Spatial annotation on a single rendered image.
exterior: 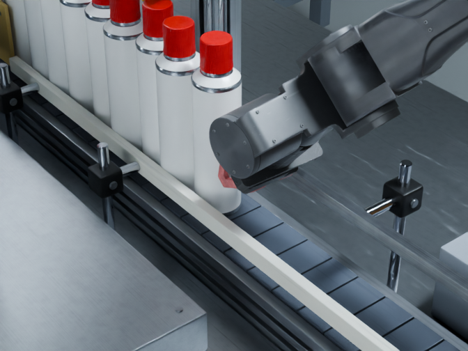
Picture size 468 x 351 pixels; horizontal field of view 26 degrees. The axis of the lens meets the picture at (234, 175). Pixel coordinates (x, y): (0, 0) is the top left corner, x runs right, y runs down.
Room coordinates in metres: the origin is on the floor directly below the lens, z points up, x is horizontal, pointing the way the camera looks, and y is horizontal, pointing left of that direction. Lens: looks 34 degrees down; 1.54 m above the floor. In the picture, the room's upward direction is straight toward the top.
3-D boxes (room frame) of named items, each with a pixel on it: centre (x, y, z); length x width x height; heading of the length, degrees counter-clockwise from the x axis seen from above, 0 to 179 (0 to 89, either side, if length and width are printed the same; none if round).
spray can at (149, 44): (0.99, 0.08, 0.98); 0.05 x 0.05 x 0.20
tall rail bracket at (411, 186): (0.80, -0.15, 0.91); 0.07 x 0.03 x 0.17; 128
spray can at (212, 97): (0.91, 0.02, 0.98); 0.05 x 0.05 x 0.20
